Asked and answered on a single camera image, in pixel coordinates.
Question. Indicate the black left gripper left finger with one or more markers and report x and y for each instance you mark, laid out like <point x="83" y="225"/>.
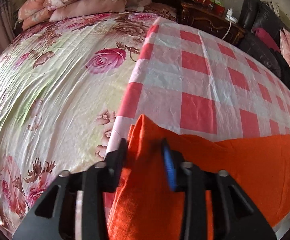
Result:
<point x="53" y="214"/>

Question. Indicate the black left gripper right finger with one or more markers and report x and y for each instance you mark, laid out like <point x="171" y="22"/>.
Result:
<point x="235" y="216"/>

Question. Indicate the orange fleece pants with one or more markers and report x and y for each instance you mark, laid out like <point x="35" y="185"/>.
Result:
<point x="146" y="208"/>

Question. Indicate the floral bed sheet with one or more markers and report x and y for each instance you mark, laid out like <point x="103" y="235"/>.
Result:
<point x="61" y="85"/>

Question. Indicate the pink checkered plastic sheet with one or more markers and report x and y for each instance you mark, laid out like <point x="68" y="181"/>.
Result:
<point x="191" y="83"/>

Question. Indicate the red cushion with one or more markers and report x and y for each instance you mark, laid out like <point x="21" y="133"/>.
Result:
<point x="265" y="37"/>

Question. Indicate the dark wooden nightstand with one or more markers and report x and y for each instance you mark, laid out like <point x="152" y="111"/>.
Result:
<point x="204" y="20"/>

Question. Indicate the salmon floral pillow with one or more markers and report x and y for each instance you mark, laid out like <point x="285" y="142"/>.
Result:
<point x="33" y="12"/>

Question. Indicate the red box on nightstand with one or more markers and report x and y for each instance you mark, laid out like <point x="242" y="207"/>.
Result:
<point x="216" y="7"/>

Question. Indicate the pink folded quilt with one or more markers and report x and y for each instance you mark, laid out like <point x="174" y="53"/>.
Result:
<point x="87" y="7"/>

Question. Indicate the white charger with cable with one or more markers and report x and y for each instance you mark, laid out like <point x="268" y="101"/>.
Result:
<point x="231" y="19"/>

